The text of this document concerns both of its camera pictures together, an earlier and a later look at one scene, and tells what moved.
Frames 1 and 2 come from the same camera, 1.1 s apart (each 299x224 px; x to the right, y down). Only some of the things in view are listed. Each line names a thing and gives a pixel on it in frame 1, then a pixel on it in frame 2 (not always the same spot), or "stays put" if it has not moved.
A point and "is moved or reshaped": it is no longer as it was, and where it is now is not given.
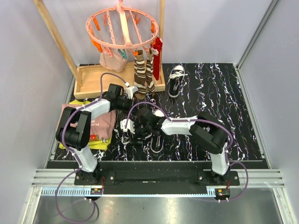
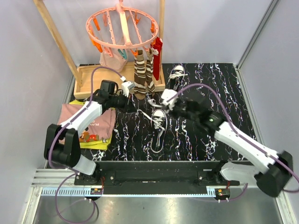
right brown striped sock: x=149 y=75 stays put
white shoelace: x=123 y=142 is moved or reshaped
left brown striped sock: x=140 y=78 stays put
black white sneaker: x=157 y=142 stays put
